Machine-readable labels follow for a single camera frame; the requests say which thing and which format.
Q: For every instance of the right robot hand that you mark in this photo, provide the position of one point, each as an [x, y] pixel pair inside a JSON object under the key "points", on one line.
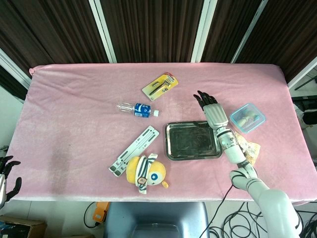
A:
{"points": [[216, 112]]}

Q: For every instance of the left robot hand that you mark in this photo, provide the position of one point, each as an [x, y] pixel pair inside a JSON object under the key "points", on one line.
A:
{"points": [[5, 173]]}

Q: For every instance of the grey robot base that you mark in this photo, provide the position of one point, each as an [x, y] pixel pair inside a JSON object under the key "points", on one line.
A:
{"points": [[156, 220]]}

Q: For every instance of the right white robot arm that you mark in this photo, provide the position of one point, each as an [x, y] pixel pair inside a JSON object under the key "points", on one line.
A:
{"points": [[250, 173]]}

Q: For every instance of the metal tray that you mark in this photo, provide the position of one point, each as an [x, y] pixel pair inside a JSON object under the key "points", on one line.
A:
{"points": [[192, 141]]}

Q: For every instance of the bagged bread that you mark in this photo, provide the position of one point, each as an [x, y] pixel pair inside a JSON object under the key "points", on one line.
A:
{"points": [[251, 150]]}

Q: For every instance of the blue lidded plastic container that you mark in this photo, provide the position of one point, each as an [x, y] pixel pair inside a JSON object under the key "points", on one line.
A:
{"points": [[247, 118]]}

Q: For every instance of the cardboard box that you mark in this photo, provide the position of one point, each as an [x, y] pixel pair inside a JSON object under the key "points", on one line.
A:
{"points": [[19, 226]]}

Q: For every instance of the yellow packaged tool set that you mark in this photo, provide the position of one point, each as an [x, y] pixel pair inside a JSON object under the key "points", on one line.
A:
{"points": [[161, 86]]}

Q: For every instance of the plastic water bottle blue label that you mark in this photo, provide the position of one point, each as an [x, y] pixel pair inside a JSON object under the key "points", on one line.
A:
{"points": [[138, 109]]}

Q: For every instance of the silver folding laptop stand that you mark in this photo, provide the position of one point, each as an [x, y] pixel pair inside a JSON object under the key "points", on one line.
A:
{"points": [[135, 150]]}

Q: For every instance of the yellow plush toy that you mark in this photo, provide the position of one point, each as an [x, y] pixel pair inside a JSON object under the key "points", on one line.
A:
{"points": [[147, 173]]}

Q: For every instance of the pink tablecloth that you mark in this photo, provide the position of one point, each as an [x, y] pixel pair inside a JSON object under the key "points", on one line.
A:
{"points": [[99, 148]]}

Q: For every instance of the orange device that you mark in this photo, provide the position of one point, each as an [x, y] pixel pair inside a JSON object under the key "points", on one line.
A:
{"points": [[101, 210]]}

